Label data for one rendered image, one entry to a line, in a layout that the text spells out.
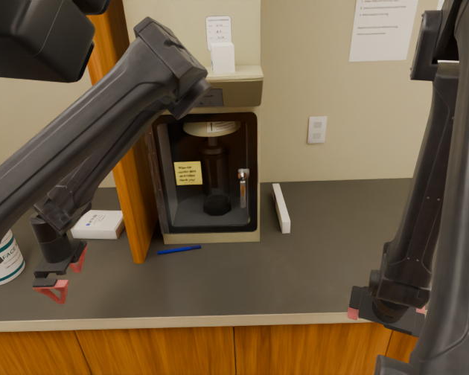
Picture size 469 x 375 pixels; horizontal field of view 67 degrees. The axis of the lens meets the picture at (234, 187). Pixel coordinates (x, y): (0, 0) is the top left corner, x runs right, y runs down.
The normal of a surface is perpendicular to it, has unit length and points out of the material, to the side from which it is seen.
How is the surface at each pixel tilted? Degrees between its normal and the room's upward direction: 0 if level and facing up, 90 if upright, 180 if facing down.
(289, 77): 90
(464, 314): 44
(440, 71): 5
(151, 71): 61
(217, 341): 90
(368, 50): 90
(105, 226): 0
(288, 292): 0
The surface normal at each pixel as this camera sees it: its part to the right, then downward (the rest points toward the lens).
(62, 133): 0.16, 0.00
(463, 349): -0.29, -0.29
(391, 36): 0.00, 0.51
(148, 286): -0.04, -0.86
